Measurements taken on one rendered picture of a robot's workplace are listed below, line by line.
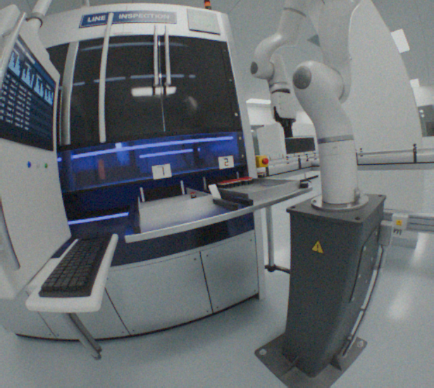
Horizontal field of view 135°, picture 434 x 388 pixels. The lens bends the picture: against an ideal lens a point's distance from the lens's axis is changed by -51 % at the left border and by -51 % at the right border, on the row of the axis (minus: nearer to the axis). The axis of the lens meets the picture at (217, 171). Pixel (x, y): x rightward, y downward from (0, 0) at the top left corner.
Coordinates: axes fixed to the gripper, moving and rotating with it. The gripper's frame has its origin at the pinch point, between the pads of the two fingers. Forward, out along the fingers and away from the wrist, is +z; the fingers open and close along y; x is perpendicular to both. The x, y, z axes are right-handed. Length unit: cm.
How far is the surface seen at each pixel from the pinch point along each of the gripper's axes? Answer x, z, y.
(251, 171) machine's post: -39.2, 15.7, -8.2
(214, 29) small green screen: -38, -77, 2
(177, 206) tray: -13.1, 20.5, 41.0
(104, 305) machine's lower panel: -39, 74, 89
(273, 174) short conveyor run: -50, 22, -35
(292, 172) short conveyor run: -50, 24, -54
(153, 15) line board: -39, -86, 41
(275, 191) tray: -2.0, 20.9, 8.1
